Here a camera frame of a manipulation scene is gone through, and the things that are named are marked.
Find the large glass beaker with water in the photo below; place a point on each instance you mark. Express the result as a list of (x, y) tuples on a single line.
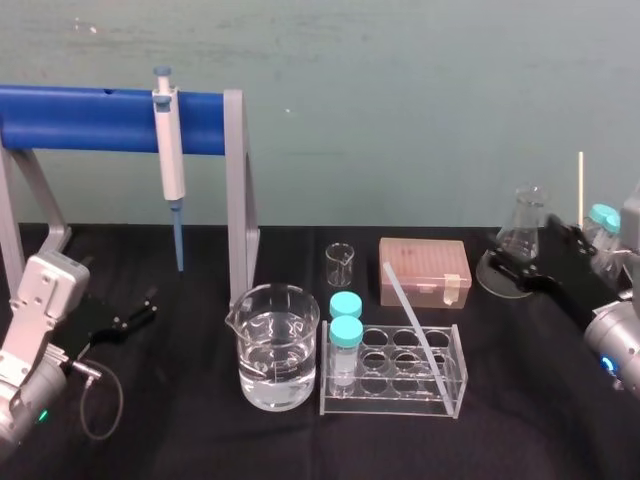
[(275, 360)]

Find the clear glass conical flask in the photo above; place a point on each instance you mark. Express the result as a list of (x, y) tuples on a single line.
[(525, 220)]

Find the white pipette with blue tip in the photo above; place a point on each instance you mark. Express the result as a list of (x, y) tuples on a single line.
[(169, 150)]

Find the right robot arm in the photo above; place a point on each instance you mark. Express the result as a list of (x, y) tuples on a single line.
[(615, 345)]

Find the black table cloth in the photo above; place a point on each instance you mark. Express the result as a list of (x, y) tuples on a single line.
[(200, 440)]

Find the blue and grey pipette stand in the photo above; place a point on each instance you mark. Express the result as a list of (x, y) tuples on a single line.
[(100, 120)]

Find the teal-capped clear plastic bottle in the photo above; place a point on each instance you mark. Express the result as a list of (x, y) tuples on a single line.
[(602, 220)]

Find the teal-capped clear vial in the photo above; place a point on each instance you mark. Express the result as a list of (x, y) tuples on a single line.
[(345, 345), (345, 304)]

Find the thin wooden stick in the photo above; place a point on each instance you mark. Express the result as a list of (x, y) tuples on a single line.
[(580, 190)]

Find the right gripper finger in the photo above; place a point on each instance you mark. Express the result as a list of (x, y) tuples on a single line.
[(572, 235), (515, 272)]

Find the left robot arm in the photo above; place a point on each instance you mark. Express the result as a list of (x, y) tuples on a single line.
[(35, 320)]

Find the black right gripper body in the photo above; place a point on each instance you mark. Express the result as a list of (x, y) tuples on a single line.
[(570, 280)]

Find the beige tape strip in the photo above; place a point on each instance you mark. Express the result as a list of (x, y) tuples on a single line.
[(452, 290)]

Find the small empty glass beaker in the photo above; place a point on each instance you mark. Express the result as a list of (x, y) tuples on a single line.
[(340, 265)]

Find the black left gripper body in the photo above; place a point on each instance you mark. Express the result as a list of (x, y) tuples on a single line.
[(92, 320)]

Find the clear acrylic tube rack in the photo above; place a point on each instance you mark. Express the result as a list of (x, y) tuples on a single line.
[(450, 395)]

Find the clear glass stirring rod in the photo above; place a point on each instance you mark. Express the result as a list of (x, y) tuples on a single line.
[(415, 320)]

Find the brown pipette tip box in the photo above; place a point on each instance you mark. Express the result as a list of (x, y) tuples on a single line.
[(425, 260)]

